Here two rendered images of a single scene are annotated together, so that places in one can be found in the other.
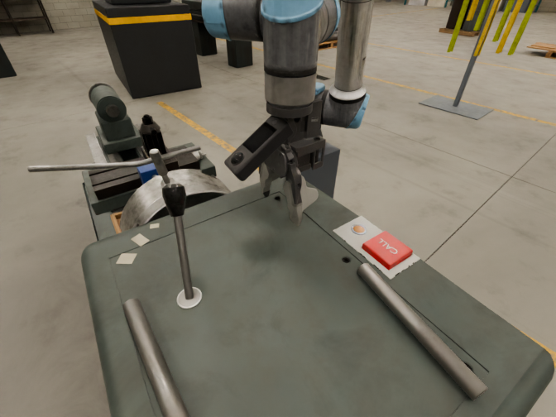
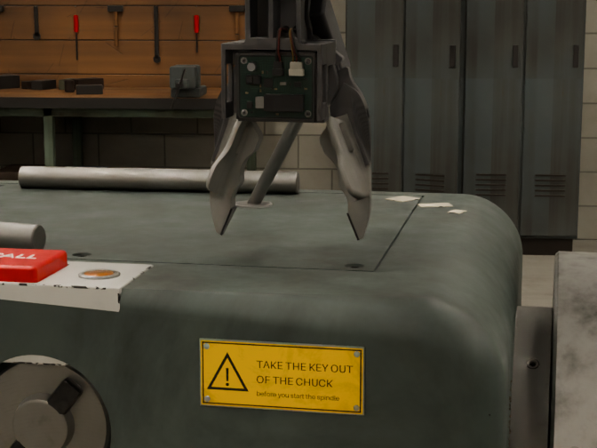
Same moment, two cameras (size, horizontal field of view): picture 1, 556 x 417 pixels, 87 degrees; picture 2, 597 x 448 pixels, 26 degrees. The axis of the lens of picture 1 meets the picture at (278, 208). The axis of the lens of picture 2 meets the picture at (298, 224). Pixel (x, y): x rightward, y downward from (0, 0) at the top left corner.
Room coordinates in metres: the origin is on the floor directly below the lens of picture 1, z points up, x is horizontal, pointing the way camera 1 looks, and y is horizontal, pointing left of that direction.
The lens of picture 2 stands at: (1.11, -0.67, 1.45)
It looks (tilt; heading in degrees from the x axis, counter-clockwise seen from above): 10 degrees down; 135
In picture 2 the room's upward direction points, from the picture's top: straight up
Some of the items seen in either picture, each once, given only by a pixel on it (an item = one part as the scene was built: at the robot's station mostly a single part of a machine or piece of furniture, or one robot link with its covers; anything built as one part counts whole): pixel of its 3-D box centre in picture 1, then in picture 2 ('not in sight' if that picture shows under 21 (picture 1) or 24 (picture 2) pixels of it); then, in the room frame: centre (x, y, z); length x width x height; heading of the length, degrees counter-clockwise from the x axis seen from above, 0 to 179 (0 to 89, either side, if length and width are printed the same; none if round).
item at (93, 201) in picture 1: (150, 173); not in sight; (1.17, 0.60, 0.89); 0.53 x 0.30 x 0.06; 124
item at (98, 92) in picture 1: (112, 116); not in sight; (1.59, 0.92, 1.01); 0.30 x 0.20 x 0.29; 34
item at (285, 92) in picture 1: (288, 87); not in sight; (0.45, -0.02, 1.50); 0.08 x 0.08 x 0.05
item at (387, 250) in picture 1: (386, 250); (12, 269); (0.34, -0.19, 1.26); 0.06 x 0.06 x 0.02; 34
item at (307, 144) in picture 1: (292, 136); (283, 38); (0.45, -0.02, 1.42); 0.09 x 0.08 x 0.12; 124
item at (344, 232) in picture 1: (371, 254); (47, 310); (0.36, -0.17, 1.23); 0.13 x 0.08 x 0.06; 34
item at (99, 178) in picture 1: (146, 170); not in sight; (1.12, 0.59, 0.95); 0.43 x 0.18 x 0.04; 124
